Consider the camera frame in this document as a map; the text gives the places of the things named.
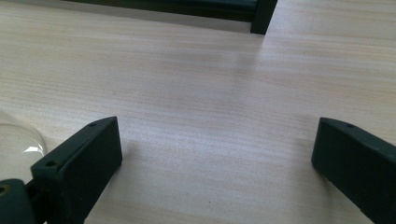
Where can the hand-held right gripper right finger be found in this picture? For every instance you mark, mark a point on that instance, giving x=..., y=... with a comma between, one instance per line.
x=358, y=161

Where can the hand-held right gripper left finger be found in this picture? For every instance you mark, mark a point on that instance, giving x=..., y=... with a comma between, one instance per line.
x=79, y=161

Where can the clear glass dish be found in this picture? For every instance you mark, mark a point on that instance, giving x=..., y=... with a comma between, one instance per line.
x=17, y=149

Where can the black metal frame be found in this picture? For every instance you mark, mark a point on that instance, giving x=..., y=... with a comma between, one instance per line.
x=218, y=11

